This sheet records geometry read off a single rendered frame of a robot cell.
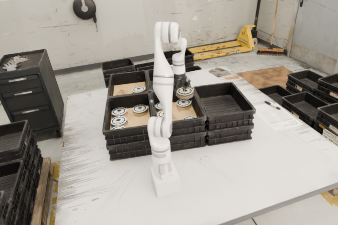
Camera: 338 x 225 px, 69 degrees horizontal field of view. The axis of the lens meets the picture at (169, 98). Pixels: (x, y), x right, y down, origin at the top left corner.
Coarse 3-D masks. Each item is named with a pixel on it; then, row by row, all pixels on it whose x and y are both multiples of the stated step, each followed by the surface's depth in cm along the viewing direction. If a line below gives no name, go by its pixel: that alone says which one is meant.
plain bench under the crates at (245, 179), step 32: (96, 96) 222; (256, 96) 203; (64, 128) 183; (96, 128) 180; (256, 128) 167; (288, 128) 165; (64, 160) 153; (96, 160) 151; (128, 160) 149; (192, 160) 146; (224, 160) 144; (256, 160) 142; (288, 160) 140; (320, 160) 139; (64, 192) 132; (96, 192) 130; (128, 192) 129; (192, 192) 126; (224, 192) 125; (256, 192) 123; (288, 192) 122; (320, 192) 124; (64, 224) 115; (96, 224) 114; (128, 224) 113; (160, 224) 112; (192, 224) 111; (224, 224) 111
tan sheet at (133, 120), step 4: (128, 108) 176; (132, 108) 175; (148, 108) 174; (128, 112) 171; (132, 112) 171; (148, 112) 169; (128, 116) 167; (132, 116) 167; (136, 116) 167; (144, 116) 166; (148, 116) 166; (128, 120) 163; (132, 120) 163; (136, 120) 162; (140, 120) 162; (144, 120) 162; (128, 124) 159; (132, 124) 159; (136, 124) 159; (140, 124) 158; (144, 124) 158
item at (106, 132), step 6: (114, 96) 172; (120, 96) 171; (126, 96) 171; (150, 96) 168; (108, 102) 166; (150, 102) 161; (150, 108) 155; (138, 126) 140; (144, 126) 139; (108, 132) 137; (114, 132) 138; (120, 132) 139; (126, 132) 139
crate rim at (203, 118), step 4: (192, 88) 174; (152, 92) 173; (152, 96) 168; (196, 96) 164; (152, 100) 163; (196, 100) 160; (152, 104) 159; (200, 104) 155; (200, 108) 151; (204, 112) 147; (156, 116) 147; (204, 116) 144; (180, 120) 142; (184, 120) 142; (188, 120) 141; (192, 120) 142; (196, 120) 142; (200, 120) 143; (204, 120) 143; (176, 124) 141; (180, 124) 142
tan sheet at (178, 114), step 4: (172, 104) 176; (172, 108) 172; (176, 108) 171; (192, 108) 170; (156, 112) 169; (176, 112) 167; (180, 112) 167; (184, 112) 166; (188, 112) 166; (192, 112) 166; (176, 116) 163; (180, 116) 163; (184, 116) 163; (196, 116) 162; (176, 120) 159
